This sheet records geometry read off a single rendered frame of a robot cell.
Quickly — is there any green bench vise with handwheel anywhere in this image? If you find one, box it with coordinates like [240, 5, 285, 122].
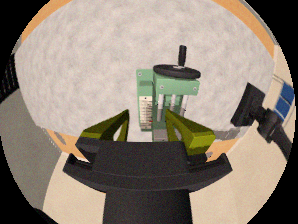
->
[136, 45, 201, 142]

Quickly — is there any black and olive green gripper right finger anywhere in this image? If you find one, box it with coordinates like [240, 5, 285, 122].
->
[165, 109, 216, 156]

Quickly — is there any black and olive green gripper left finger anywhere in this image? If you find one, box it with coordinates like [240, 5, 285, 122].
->
[79, 109, 130, 141]

